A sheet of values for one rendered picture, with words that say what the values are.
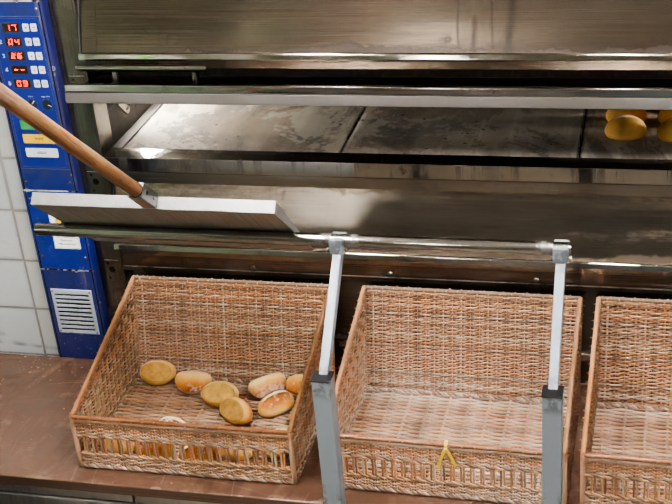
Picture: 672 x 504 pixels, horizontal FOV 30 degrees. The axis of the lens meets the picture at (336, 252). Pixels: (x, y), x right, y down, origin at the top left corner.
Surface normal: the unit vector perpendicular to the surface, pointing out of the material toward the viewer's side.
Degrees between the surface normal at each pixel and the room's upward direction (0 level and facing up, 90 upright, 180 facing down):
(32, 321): 90
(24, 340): 90
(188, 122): 0
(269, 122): 0
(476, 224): 70
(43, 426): 0
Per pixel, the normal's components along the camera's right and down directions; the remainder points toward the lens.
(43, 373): -0.08, -0.88
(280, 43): -0.24, 0.14
